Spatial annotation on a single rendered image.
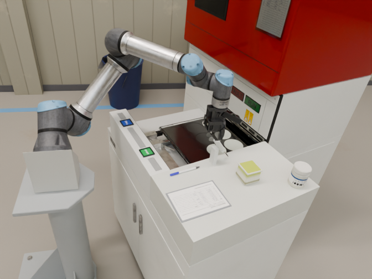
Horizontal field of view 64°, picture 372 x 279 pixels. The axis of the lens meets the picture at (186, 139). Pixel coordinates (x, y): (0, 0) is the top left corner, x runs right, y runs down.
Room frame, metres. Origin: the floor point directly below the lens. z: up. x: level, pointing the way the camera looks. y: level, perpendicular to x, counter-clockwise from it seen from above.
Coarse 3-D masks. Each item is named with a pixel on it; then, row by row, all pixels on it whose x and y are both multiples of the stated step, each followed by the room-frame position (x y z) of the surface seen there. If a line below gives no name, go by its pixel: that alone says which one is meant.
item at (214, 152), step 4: (216, 144) 1.01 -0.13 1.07; (220, 144) 1.01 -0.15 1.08; (212, 148) 1.02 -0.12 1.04; (216, 148) 1.01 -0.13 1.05; (220, 148) 1.02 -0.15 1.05; (224, 148) 1.02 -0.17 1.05; (212, 152) 1.01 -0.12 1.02; (216, 152) 1.00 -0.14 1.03; (212, 156) 1.01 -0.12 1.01; (216, 156) 1.01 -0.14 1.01; (212, 160) 1.00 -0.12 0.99; (216, 160) 1.01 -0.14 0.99; (212, 164) 1.00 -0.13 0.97
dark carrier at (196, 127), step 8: (200, 120) 1.46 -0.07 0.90; (168, 128) 1.34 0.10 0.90; (176, 128) 1.35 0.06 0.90; (184, 128) 1.36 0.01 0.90; (192, 128) 1.37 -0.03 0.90; (200, 128) 1.38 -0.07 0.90; (168, 136) 1.28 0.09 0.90; (176, 136) 1.28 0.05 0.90; (184, 136) 1.28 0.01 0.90; (192, 136) 1.29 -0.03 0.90; (200, 136) 1.30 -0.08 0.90; (232, 136) 1.33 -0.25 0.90; (176, 144) 1.20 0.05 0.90; (184, 144) 1.21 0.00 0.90; (192, 144) 1.22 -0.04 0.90; (200, 144) 1.23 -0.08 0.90; (208, 144) 1.23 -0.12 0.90; (184, 152) 1.15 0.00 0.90; (192, 152) 1.16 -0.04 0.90; (200, 152) 1.16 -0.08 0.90; (208, 152) 1.17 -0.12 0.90; (192, 160) 1.10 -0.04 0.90; (200, 160) 1.10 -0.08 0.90
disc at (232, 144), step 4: (228, 140) 1.29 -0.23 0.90; (232, 140) 1.30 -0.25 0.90; (236, 140) 1.30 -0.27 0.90; (224, 144) 1.25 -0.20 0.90; (228, 144) 1.25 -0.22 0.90; (232, 144) 1.26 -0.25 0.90; (236, 144) 1.26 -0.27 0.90; (240, 144) 1.27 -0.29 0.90; (228, 148) 1.22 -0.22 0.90; (232, 148) 1.22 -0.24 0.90; (236, 148) 1.23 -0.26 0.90
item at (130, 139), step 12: (120, 120) 1.28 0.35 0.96; (132, 120) 1.29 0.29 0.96; (120, 132) 1.20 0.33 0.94; (132, 132) 1.19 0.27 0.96; (120, 144) 1.21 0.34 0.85; (132, 144) 1.09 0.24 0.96; (144, 144) 1.10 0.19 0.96; (132, 156) 1.06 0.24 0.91; (156, 156) 1.02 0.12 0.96; (132, 168) 1.07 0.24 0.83; (144, 168) 0.94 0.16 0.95; (156, 168) 0.95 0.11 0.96; (168, 168) 0.95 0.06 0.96; (144, 180) 0.94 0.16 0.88
